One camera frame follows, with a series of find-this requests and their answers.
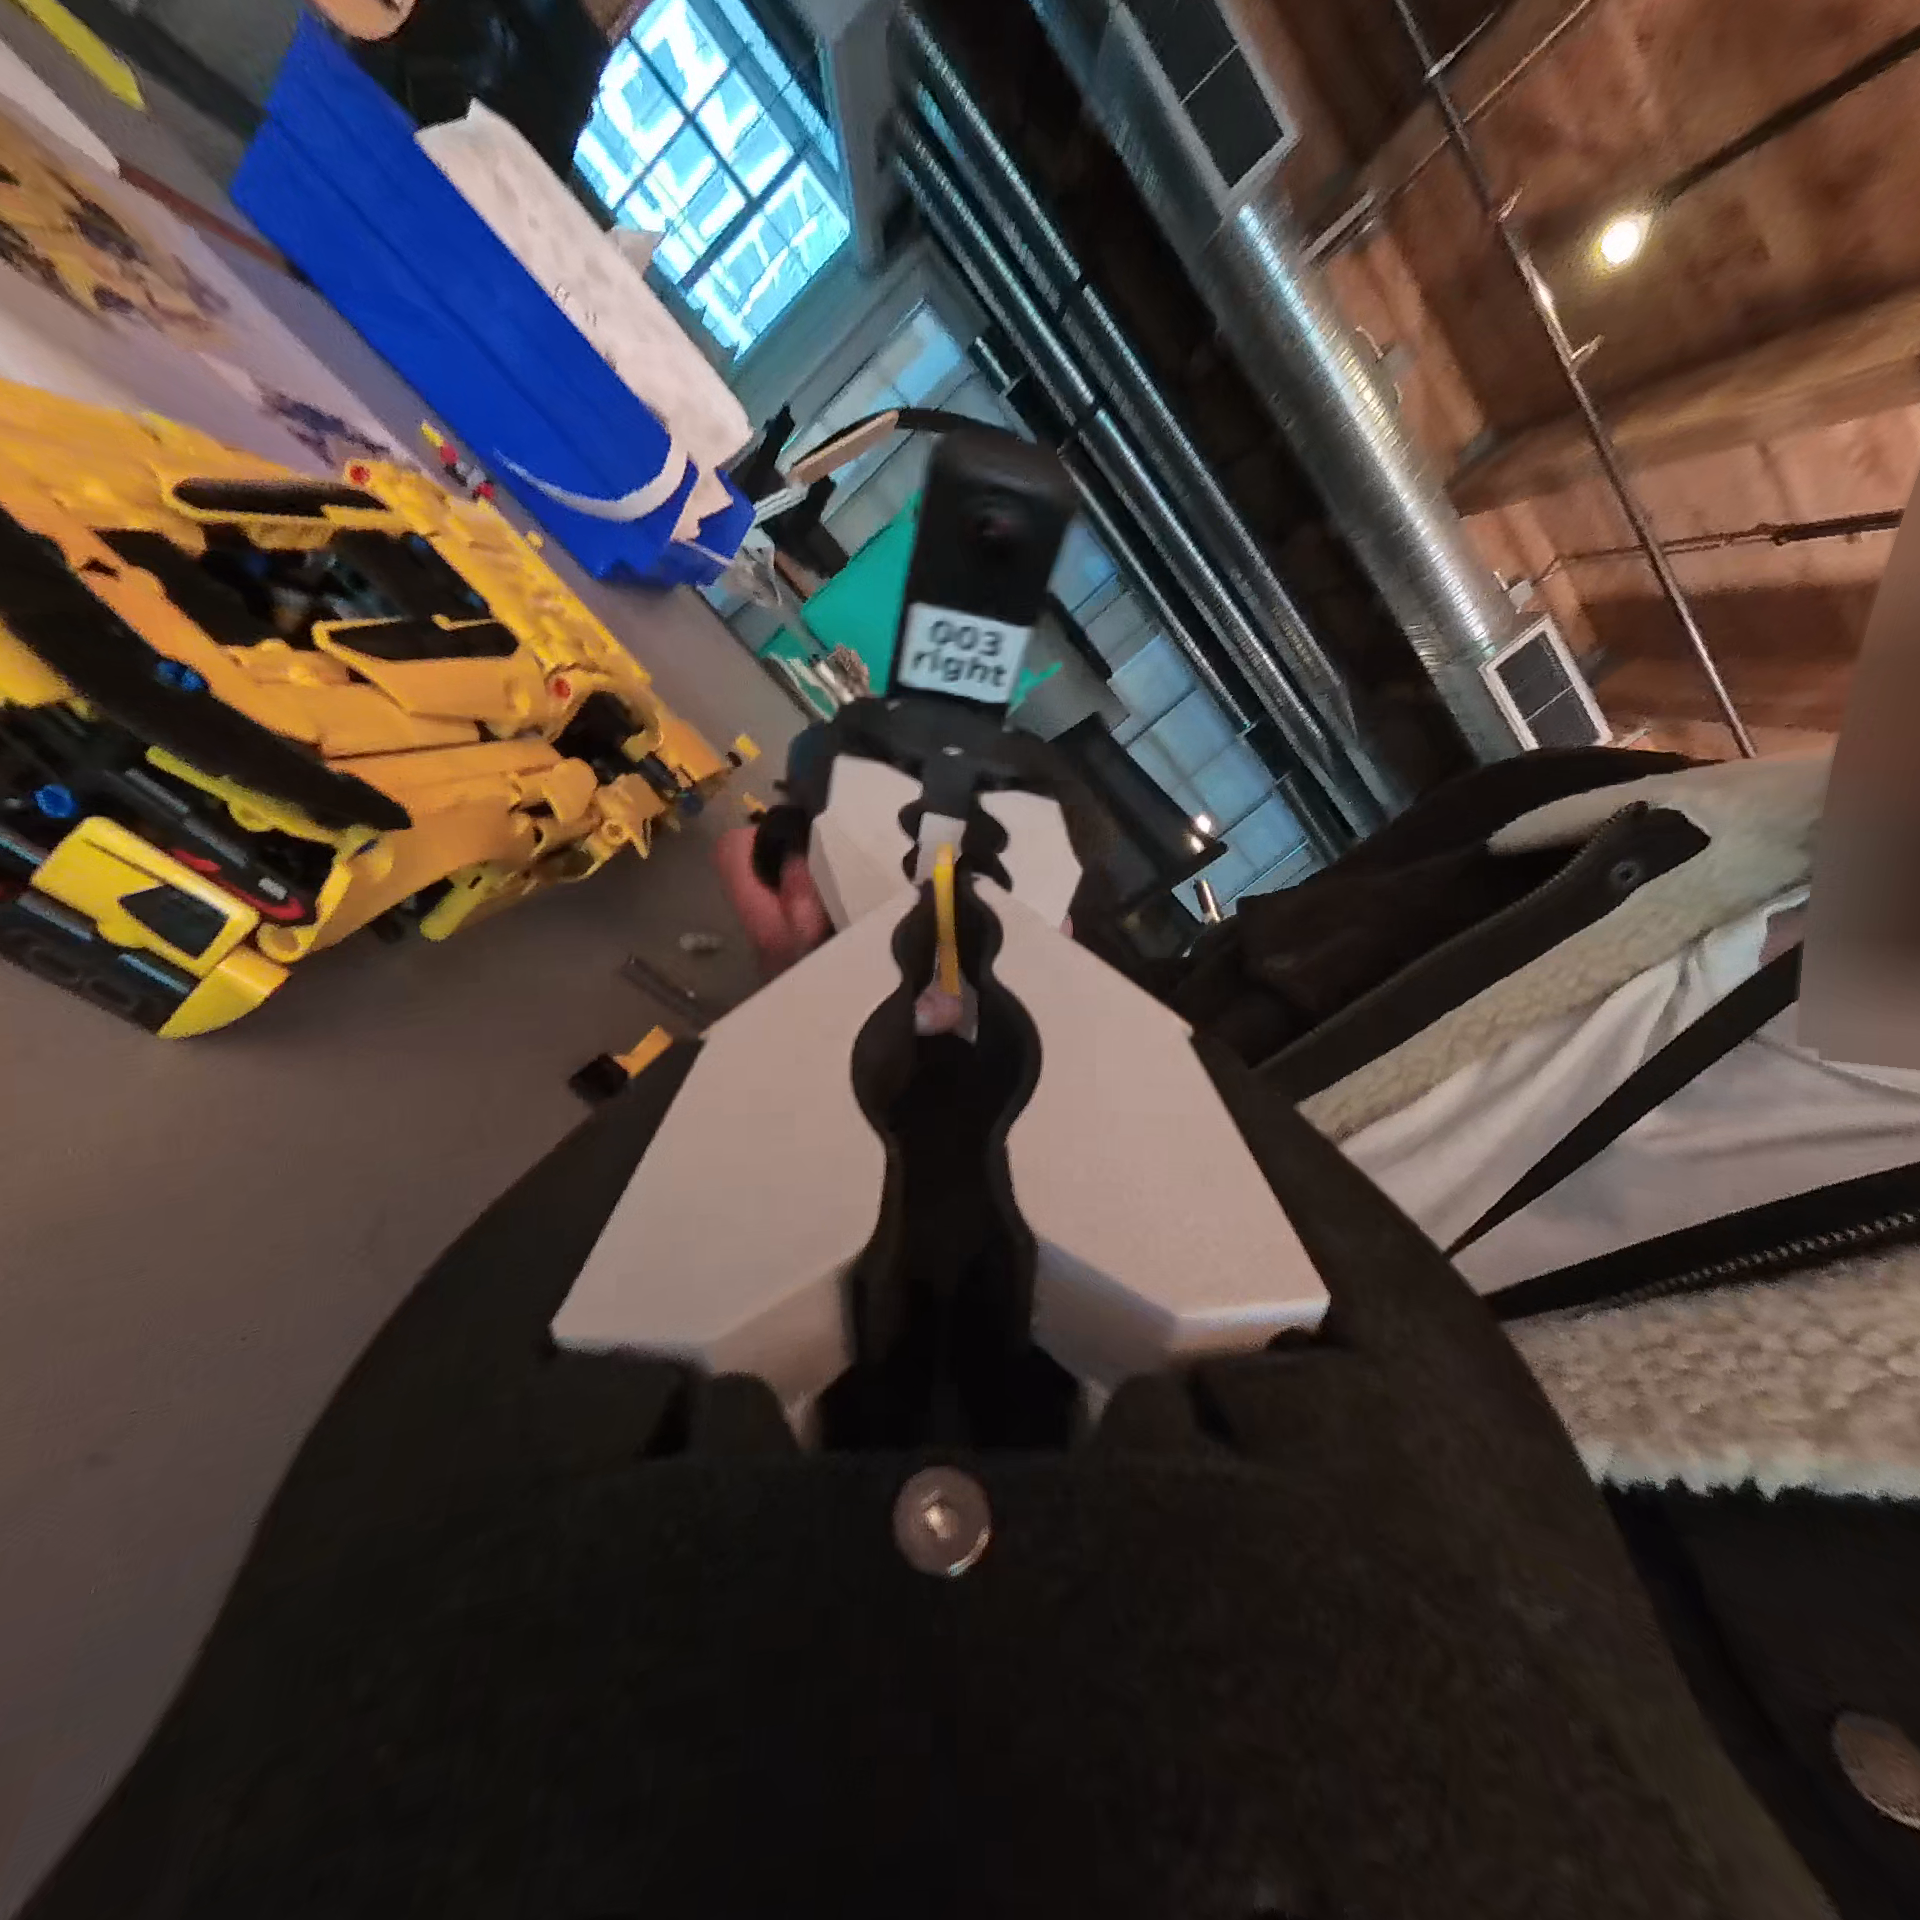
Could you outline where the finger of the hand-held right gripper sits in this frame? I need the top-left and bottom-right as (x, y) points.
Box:
(968, 791), (1085, 935)
(810, 758), (934, 935)

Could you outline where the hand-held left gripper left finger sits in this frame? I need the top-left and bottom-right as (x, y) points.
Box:
(552, 883), (950, 1415)

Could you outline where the yellow paper strip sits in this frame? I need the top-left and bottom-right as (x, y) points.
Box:
(12, 0), (147, 110)

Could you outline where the grey desk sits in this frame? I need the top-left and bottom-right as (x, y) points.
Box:
(0, 0), (932, 1906)

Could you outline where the yellow toy brick car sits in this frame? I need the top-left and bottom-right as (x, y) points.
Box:
(0, 376), (737, 1040)

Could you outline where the person's right hand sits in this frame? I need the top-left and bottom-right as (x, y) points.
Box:
(718, 823), (832, 968)

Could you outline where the white vent grille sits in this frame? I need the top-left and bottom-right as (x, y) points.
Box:
(1482, 615), (1617, 753)
(1117, 0), (1301, 198)

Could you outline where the window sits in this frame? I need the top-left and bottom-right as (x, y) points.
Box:
(570, 0), (856, 359)

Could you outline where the black panel desk lamp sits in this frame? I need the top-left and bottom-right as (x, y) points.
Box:
(757, 403), (909, 520)

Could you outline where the silver ventilation duct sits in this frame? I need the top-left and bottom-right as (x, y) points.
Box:
(1026, 0), (1524, 760)

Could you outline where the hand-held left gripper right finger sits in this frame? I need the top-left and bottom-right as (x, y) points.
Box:
(949, 884), (1333, 1395)

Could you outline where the teal board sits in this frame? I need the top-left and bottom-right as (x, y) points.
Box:
(800, 497), (1068, 711)

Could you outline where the white patterned paper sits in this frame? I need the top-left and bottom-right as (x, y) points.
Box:
(416, 103), (755, 520)

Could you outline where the instruction booklet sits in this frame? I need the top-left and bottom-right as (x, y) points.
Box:
(0, 38), (452, 482)

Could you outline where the blue plastic bin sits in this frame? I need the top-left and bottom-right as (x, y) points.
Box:
(228, 12), (758, 586)

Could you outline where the black strap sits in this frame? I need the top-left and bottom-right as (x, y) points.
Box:
(1446, 944), (1801, 1259)

